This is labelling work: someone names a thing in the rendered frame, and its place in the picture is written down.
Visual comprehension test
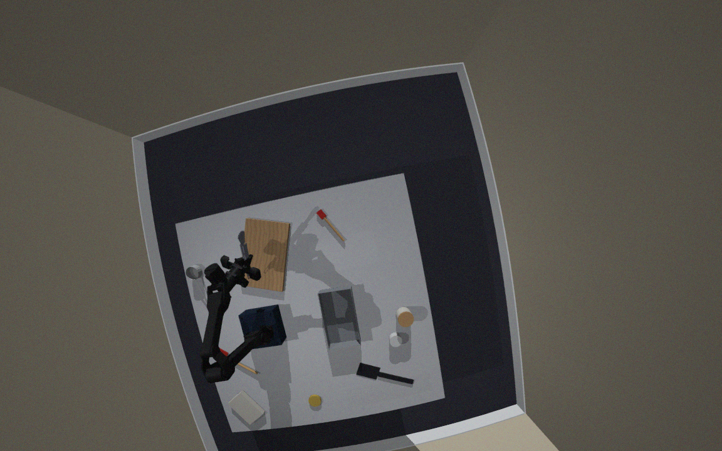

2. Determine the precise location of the white cylinder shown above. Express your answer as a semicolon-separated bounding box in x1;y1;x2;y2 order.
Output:
389;333;402;347

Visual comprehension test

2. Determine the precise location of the yellow flat disc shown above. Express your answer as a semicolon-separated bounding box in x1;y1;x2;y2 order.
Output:
308;395;322;407

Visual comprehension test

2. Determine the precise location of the grey cylindrical container with tan lid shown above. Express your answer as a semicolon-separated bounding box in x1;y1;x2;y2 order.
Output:
395;307;414;327

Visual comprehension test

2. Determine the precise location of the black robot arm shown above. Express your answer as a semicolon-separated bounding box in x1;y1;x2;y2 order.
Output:
199;263;273;383

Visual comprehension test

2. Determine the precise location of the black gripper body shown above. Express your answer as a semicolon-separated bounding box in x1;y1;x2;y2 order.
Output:
220;256;261;284

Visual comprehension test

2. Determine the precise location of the wooden stick with red block end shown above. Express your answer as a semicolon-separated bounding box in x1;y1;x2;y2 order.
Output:
317;209;345;241

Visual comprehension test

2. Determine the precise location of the wooden board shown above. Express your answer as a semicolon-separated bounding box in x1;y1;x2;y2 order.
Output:
244;218;290;292

